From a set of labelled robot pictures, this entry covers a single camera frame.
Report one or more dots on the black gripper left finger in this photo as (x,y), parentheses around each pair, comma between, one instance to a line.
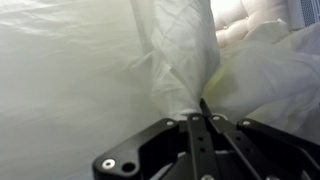
(167,150)

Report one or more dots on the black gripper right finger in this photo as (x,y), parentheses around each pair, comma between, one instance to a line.
(261,151)

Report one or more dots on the sheer white curtain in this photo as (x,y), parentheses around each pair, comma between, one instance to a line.
(79,76)

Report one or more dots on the cream tufted cushion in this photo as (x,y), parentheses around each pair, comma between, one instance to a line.
(234,19)

